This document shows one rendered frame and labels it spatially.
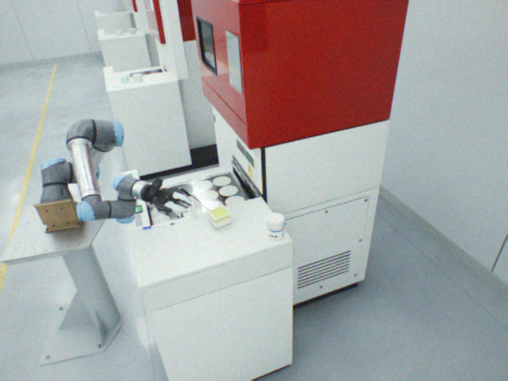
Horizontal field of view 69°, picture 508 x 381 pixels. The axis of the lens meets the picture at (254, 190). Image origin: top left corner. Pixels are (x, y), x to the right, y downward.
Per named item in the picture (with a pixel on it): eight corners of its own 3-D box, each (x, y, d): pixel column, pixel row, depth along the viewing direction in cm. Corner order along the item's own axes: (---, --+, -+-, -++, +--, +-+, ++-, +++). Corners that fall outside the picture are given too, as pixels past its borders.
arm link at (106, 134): (63, 167, 199) (91, 113, 160) (92, 167, 208) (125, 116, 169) (66, 187, 195) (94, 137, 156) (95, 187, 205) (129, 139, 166)
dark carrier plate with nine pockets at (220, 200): (230, 173, 211) (230, 172, 211) (251, 205, 184) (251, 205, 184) (170, 187, 202) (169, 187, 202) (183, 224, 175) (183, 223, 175)
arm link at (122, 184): (124, 190, 156) (126, 171, 153) (144, 198, 152) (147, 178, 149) (109, 193, 149) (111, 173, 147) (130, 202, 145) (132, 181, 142)
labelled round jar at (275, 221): (280, 228, 158) (280, 210, 152) (287, 238, 152) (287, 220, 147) (264, 233, 156) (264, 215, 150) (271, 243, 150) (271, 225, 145)
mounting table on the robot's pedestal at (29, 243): (10, 280, 178) (-2, 261, 171) (35, 224, 215) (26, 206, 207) (107, 263, 185) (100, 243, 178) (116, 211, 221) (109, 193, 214)
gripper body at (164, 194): (181, 202, 146) (157, 193, 151) (174, 189, 140) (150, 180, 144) (169, 217, 143) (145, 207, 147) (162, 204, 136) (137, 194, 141)
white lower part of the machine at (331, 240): (306, 219, 315) (310, 131, 270) (363, 288, 251) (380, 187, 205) (227, 243, 296) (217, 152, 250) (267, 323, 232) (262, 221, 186)
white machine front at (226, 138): (221, 150, 251) (214, 93, 229) (267, 218, 187) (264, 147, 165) (216, 151, 250) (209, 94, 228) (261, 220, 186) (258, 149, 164)
